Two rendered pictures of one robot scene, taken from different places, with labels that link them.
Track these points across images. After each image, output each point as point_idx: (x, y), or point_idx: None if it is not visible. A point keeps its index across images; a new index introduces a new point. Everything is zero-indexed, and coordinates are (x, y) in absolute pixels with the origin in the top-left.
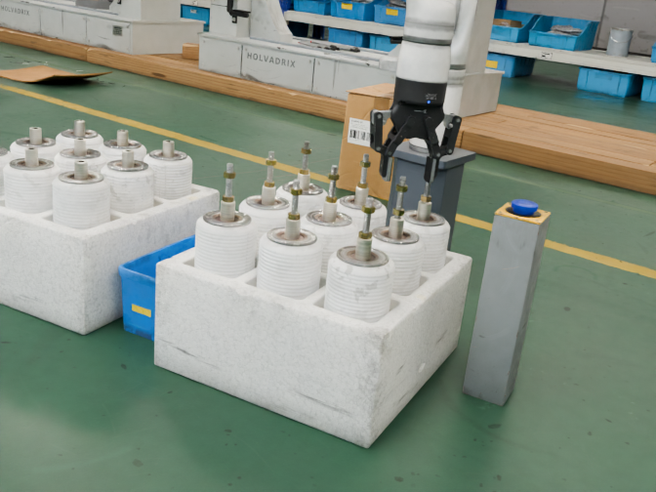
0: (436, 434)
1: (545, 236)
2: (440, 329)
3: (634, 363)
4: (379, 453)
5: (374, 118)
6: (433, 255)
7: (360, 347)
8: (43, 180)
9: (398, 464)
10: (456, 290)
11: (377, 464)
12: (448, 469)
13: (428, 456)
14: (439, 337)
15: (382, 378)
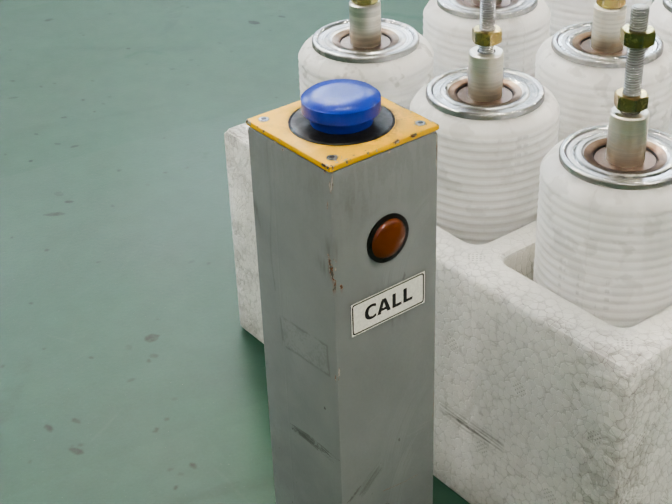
0: (236, 419)
1: (320, 229)
2: (459, 394)
3: None
4: (223, 336)
5: None
6: (539, 232)
7: None
8: None
9: (185, 348)
10: (525, 367)
11: (199, 327)
12: (138, 398)
13: (184, 386)
14: (461, 415)
15: (241, 220)
